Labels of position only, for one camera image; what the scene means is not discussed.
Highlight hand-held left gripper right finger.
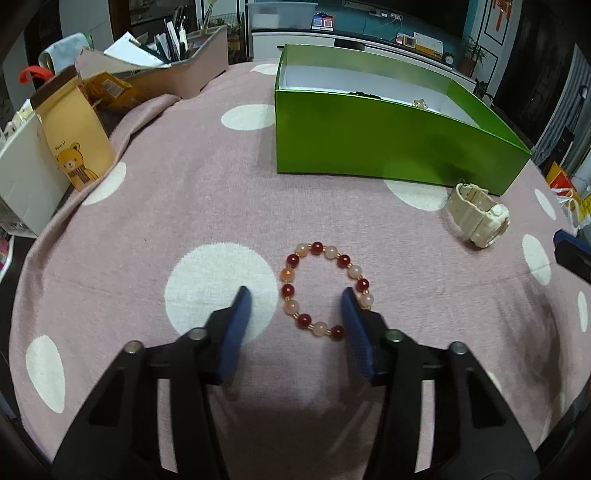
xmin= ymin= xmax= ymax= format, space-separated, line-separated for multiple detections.
xmin=341 ymin=286 xmax=541 ymax=480

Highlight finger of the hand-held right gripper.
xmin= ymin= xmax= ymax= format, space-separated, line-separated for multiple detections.
xmin=555 ymin=243 xmax=591 ymax=283
xmin=553 ymin=229 xmax=591 ymax=254

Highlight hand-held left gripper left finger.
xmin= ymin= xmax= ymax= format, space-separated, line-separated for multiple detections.
xmin=51 ymin=285 xmax=253 ymax=480

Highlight red and peach bead bracelet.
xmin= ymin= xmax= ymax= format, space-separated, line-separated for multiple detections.
xmin=279 ymin=241 xmax=374 ymax=340

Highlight green cardboard box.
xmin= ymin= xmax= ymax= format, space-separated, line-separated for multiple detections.
xmin=274 ymin=44 xmax=533 ymax=196

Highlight yellow shopping bags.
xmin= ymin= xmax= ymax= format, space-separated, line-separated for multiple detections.
xmin=545 ymin=161 xmax=591 ymax=232

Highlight cream white wristwatch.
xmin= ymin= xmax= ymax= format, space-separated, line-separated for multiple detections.
xmin=445 ymin=182 xmax=511 ymax=250

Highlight striped curtain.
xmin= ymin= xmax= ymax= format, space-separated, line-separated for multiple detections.
xmin=531 ymin=46 xmax=591 ymax=167

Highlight pink polka dot tablecloth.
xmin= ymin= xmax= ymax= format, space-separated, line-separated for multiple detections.
xmin=8 ymin=62 xmax=589 ymax=462

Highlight small potted plant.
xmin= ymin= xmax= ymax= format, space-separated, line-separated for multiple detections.
xmin=473 ymin=78 xmax=495 ymax=104

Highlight tall potted plant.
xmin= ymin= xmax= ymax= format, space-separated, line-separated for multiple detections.
xmin=459 ymin=36 xmax=488 ymax=77

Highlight yellow desk calendar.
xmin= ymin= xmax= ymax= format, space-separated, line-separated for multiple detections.
xmin=413 ymin=32 xmax=444 ymax=56

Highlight bear print paper bag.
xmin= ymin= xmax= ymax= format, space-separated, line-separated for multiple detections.
xmin=30 ymin=66 xmax=116 ymax=192

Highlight white storage box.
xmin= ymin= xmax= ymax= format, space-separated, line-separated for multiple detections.
xmin=0 ymin=111 xmax=70 ymax=238

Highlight pink desk organizer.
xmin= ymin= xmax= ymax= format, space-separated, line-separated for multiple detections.
xmin=76 ymin=25 xmax=229 ymax=100

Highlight orange snack packet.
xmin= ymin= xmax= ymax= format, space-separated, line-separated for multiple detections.
xmin=83 ymin=71 xmax=134 ymax=109

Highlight white low cabinet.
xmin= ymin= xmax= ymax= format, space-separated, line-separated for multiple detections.
xmin=252 ymin=30 xmax=478 ymax=88

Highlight bunch of pens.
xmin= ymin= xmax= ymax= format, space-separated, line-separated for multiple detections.
xmin=154 ymin=4 xmax=190 ymax=61

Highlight white paper sheets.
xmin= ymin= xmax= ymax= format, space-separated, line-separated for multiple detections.
xmin=104 ymin=32 xmax=171 ymax=70

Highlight clear plastic storage bin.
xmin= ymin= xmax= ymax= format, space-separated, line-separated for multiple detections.
xmin=246 ymin=2 xmax=318 ymax=31

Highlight grey folded cloth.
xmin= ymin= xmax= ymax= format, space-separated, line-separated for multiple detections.
xmin=38 ymin=32 xmax=95 ymax=75

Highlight red strap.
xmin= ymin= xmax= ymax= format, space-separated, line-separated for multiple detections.
xmin=18 ymin=65 xmax=51 ymax=84

